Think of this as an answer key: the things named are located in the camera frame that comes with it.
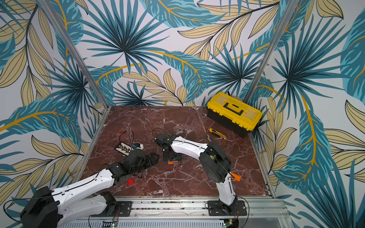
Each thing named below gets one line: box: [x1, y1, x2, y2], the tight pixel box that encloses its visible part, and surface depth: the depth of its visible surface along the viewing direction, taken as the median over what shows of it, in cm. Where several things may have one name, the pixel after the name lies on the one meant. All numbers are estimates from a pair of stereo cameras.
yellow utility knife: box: [208, 128, 227, 141], surface depth 105 cm
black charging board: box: [115, 142, 135, 157], surface depth 96 cm
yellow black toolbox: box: [206, 91, 263, 138], surface depth 99 cm
